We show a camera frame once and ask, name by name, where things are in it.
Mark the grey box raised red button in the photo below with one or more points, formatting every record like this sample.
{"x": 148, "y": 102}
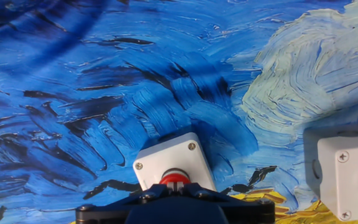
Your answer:
{"x": 172, "y": 158}

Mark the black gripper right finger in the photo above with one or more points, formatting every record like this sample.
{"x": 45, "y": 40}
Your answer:
{"x": 250, "y": 211}

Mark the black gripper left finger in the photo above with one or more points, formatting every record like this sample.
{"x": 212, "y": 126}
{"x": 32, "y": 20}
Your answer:
{"x": 104, "y": 211}

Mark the Van Gogh print tablecloth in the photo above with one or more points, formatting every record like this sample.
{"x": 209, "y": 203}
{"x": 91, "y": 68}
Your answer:
{"x": 104, "y": 93}

